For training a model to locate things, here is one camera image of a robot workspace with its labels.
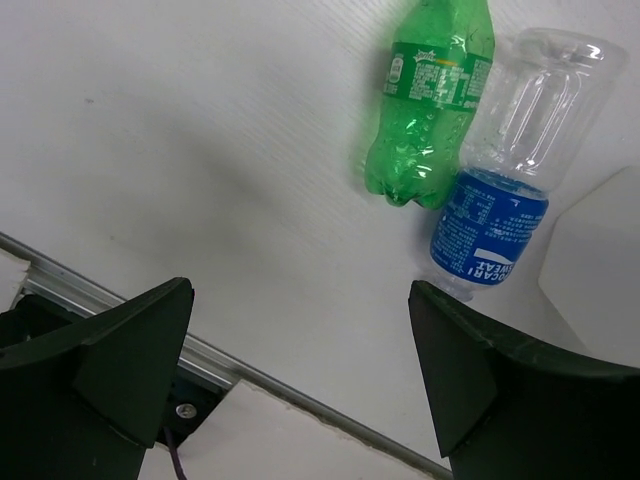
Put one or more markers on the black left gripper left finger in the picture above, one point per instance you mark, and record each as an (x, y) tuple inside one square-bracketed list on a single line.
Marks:
[(85, 399)]

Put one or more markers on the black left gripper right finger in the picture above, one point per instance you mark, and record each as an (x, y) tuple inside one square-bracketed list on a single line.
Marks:
[(506, 405)]

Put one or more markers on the blue label Pocari bottle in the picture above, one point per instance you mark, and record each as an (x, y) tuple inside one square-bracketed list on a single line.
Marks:
[(542, 100)]

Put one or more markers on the green plastic soda bottle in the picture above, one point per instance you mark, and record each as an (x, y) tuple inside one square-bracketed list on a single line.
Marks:
[(441, 56)]

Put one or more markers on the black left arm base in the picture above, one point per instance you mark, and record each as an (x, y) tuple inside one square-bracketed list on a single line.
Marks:
[(190, 401)]

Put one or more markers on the white octagonal plastic bin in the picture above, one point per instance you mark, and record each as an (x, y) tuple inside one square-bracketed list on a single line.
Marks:
[(591, 270)]

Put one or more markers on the aluminium rail across table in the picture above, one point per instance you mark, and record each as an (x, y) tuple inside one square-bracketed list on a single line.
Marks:
[(84, 297)]

